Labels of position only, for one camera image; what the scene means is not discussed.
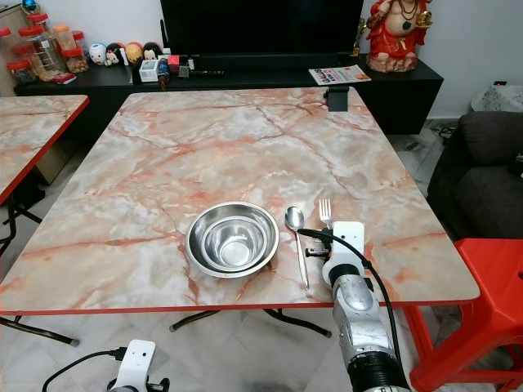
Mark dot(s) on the silver metal fork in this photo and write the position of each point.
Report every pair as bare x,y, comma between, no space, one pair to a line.
326,212

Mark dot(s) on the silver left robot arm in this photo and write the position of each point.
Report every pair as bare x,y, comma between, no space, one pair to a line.
122,388

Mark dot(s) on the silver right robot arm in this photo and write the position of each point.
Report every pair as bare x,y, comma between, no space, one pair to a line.
359,314

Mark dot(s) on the silver metal spoon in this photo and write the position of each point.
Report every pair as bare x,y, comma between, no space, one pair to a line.
294,218

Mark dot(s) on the small steel bowl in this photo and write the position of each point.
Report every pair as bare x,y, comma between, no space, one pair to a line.
233,245

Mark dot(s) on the large steel bowl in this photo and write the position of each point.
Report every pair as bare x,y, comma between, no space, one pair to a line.
198,255

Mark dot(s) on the marble folding table red edge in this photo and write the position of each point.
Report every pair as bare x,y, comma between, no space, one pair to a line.
212,155
33,131

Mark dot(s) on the black table clamp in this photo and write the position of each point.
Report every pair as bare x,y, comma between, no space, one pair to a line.
339,99

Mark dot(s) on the colourful printed magazine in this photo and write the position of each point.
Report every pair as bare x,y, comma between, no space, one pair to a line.
340,74

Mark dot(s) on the dark grey sofa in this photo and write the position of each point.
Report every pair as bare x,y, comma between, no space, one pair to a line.
482,180

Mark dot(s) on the red plastic stool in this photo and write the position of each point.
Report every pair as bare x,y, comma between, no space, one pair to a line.
490,302

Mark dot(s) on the red laughing buddha statue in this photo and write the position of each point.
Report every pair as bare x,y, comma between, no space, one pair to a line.
399,37

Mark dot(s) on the black flat television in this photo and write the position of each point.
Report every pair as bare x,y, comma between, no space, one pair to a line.
261,24

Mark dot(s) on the small white box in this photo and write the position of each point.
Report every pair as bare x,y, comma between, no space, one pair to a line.
149,73

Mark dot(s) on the black and red figurine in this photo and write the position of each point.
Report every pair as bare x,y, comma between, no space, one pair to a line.
152,51

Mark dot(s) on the small clear jar red lid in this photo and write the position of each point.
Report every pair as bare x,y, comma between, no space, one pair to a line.
20,73

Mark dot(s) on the yellow round figurine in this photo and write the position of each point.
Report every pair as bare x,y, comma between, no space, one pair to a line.
134,53

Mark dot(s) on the black and white figurine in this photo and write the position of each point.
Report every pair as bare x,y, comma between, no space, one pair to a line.
115,55

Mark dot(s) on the big clear jar red lid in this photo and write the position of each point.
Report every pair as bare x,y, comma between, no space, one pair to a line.
42,53

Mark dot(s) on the white round figurine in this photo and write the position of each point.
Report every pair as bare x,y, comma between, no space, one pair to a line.
99,55

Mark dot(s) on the clear jar orange lid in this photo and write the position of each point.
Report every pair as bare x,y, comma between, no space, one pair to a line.
64,38

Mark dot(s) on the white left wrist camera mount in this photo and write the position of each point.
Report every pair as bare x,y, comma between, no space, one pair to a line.
140,366

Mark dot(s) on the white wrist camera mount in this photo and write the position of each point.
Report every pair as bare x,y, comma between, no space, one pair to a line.
347,245
140,366

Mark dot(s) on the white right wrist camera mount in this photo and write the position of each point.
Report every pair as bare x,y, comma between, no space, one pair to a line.
347,245

